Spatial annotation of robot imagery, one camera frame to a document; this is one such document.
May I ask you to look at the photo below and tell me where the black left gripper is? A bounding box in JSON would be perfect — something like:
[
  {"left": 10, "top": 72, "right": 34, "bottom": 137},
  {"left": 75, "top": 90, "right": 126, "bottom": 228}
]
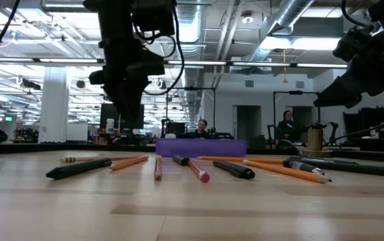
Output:
[{"left": 89, "top": 36, "right": 166, "bottom": 123}]

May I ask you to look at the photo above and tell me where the orange pencil red eraser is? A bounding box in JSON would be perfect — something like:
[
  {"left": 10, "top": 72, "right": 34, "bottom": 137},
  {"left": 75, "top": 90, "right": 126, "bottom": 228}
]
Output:
[
  {"left": 197, "top": 155, "right": 286, "bottom": 165},
  {"left": 109, "top": 155, "right": 149, "bottom": 171},
  {"left": 187, "top": 159, "right": 211, "bottom": 183},
  {"left": 241, "top": 159, "right": 333, "bottom": 184}
]

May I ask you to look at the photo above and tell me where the long slim black pen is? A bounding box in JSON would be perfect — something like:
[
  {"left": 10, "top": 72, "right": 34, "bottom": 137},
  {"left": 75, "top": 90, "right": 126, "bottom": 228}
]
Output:
[{"left": 287, "top": 156, "right": 384, "bottom": 177}]

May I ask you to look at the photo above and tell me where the black pen silver tip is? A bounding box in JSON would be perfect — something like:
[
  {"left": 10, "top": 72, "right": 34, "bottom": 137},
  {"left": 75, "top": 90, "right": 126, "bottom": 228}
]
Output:
[{"left": 282, "top": 159, "right": 326, "bottom": 176}]

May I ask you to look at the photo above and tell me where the orange pencil yellow eraser cap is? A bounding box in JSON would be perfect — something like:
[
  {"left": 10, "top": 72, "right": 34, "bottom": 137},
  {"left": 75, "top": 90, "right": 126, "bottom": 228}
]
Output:
[{"left": 153, "top": 155, "right": 163, "bottom": 181}]

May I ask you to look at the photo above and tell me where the black marker pen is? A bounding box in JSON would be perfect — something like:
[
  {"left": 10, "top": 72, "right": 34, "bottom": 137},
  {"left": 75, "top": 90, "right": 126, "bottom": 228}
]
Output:
[
  {"left": 46, "top": 158, "right": 113, "bottom": 180},
  {"left": 212, "top": 160, "right": 256, "bottom": 180}
]

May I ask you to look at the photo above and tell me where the black pen silver print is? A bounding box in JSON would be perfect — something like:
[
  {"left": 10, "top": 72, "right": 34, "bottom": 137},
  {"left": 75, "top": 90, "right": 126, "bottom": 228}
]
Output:
[{"left": 172, "top": 155, "right": 190, "bottom": 167}]

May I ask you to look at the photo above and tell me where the purple plastic supply box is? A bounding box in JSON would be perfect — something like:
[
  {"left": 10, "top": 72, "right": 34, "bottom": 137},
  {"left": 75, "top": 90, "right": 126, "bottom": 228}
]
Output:
[{"left": 155, "top": 138, "right": 248, "bottom": 159}]

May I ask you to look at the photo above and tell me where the large black monitor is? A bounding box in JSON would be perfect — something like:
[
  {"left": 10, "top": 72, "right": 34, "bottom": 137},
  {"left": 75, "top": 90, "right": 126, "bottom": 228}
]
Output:
[{"left": 99, "top": 103, "right": 145, "bottom": 131}]

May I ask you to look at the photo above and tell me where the white plastic bottle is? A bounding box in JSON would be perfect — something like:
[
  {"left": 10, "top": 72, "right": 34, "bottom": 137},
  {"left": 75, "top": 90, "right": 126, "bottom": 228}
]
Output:
[{"left": 105, "top": 118, "right": 116, "bottom": 135}]

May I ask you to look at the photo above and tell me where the black cabinet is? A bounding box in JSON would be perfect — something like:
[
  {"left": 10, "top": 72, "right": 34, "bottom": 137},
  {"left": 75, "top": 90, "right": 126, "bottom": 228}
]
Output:
[{"left": 342, "top": 106, "right": 384, "bottom": 140}]

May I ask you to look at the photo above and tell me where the small black monitor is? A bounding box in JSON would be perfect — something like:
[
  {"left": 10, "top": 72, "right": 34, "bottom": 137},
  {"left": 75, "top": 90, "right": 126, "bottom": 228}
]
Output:
[{"left": 160, "top": 118, "right": 186, "bottom": 135}]

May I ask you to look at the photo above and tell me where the white square pillar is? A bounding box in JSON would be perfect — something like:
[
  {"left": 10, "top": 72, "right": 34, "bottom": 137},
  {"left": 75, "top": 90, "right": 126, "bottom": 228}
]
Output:
[{"left": 38, "top": 66, "right": 70, "bottom": 144}]

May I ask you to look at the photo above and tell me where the person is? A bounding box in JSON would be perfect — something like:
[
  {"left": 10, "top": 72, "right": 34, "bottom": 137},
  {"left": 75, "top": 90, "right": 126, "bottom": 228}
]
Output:
[
  {"left": 276, "top": 110, "right": 300, "bottom": 142},
  {"left": 180, "top": 118, "right": 213, "bottom": 140}
]

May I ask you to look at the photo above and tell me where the bright ceiling light panel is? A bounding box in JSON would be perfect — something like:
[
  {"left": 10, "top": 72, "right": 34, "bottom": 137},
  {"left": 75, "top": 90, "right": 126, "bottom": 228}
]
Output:
[{"left": 260, "top": 35, "right": 342, "bottom": 51}]

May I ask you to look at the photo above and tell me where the long linear ceiling light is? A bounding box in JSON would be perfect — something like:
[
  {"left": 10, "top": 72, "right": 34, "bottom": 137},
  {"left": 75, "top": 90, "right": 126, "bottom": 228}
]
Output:
[{"left": 0, "top": 56, "right": 342, "bottom": 68}]

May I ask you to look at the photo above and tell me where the black sagging cable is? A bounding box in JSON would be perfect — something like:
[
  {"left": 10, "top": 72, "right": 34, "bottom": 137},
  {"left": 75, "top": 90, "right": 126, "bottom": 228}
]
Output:
[{"left": 322, "top": 113, "right": 384, "bottom": 147}]

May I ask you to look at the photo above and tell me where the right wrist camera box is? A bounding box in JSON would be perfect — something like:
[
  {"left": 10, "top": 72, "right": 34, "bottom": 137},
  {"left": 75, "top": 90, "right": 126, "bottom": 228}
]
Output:
[{"left": 332, "top": 25, "right": 374, "bottom": 63}]

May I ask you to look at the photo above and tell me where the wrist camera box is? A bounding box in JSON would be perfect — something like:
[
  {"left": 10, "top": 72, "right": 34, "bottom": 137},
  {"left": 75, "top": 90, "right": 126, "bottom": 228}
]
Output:
[
  {"left": 332, "top": 25, "right": 374, "bottom": 63},
  {"left": 133, "top": 0, "right": 176, "bottom": 37}
]

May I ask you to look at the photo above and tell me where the orange hanging cord pendant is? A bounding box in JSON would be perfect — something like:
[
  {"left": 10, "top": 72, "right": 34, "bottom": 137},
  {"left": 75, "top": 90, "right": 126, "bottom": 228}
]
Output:
[{"left": 281, "top": 48, "right": 289, "bottom": 84}]

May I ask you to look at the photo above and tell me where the black aluminium table frame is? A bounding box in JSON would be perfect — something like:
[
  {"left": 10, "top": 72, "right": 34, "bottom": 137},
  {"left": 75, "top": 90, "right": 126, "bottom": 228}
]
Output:
[{"left": 0, "top": 140, "right": 384, "bottom": 165}]

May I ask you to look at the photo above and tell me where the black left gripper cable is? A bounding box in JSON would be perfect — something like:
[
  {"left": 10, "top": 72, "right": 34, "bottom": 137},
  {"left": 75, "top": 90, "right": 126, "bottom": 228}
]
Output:
[{"left": 131, "top": 0, "right": 186, "bottom": 96}]

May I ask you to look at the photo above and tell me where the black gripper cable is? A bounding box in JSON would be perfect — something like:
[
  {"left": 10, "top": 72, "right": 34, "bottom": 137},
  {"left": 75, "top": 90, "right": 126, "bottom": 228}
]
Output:
[
  {"left": 131, "top": 0, "right": 186, "bottom": 96},
  {"left": 340, "top": 0, "right": 375, "bottom": 29}
]

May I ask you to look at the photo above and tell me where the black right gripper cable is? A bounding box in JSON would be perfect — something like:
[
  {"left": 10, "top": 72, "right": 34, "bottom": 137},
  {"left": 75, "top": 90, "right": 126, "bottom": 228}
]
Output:
[{"left": 340, "top": 0, "right": 375, "bottom": 29}]

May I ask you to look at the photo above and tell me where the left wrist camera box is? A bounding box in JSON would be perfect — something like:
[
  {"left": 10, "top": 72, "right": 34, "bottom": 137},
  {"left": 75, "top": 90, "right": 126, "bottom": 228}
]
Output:
[{"left": 133, "top": 0, "right": 176, "bottom": 37}]

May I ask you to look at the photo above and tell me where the silver round ventilation duct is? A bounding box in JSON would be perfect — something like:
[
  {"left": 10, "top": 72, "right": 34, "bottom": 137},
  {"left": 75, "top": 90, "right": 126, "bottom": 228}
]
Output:
[
  {"left": 174, "top": 0, "right": 206, "bottom": 130},
  {"left": 245, "top": 0, "right": 316, "bottom": 64}
]

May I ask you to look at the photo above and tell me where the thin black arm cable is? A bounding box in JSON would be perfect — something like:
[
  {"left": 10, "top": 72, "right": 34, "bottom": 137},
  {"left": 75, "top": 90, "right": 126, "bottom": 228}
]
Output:
[{"left": 0, "top": 0, "right": 21, "bottom": 70}]

